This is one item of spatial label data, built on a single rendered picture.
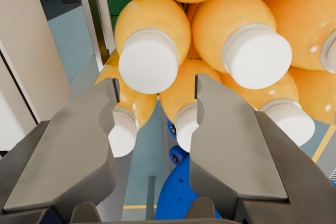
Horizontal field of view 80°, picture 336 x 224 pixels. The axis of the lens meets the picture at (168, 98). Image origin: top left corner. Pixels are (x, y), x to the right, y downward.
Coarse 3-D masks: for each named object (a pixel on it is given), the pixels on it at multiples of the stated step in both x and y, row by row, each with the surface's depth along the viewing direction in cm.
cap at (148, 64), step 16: (128, 48) 12; (144, 48) 12; (160, 48) 12; (128, 64) 13; (144, 64) 13; (160, 64) 13; (176, 64) 13; (128, 80) 14; (144, 80) 14; (160, 80) 14
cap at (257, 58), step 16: (256, 32) 13; (272, 32) 12; (240, 48) 12; (256, 48) 12; (272, 48) 12; (288, 48) 12; (240, 64) 13; (256, 64) 13; (272, 64) 13; (288, 64) 13; (240, 80) 14; (256, 80) 14; (272, 80) 14
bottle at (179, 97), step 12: (192, 48) 24; (192, 60) 21; (180, 72) 20; (192, 72) 19; (204, 72) 20; (216, 72) 21; (180, 84) 19; (192, 84) 18; (168, 96) 19; (180, 96) 18; (192, 96) 18; (168, 108) 19; (180, 108) 18
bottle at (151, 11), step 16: (144, 0) 16; (160, 0) 16; (176, 0) 21; (128, 16) 15; (144, 16) 15; (160, 16) 15; (176, 16) 16; (128, 32) 15; (144, 32) 14; (160, 32) 14; (176, 32) 15; (176, 48) 15
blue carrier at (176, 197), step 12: (180, 168) 34; (168, 180) 32; (180, 180) 33; (168, 192) 30; (180, 192) 30; (192, 192) 30; (168, 204) 29; (180, 204) 29; (156, 216) 28; (168, 216) 27; (180, 216) 27; (216, 216) 27
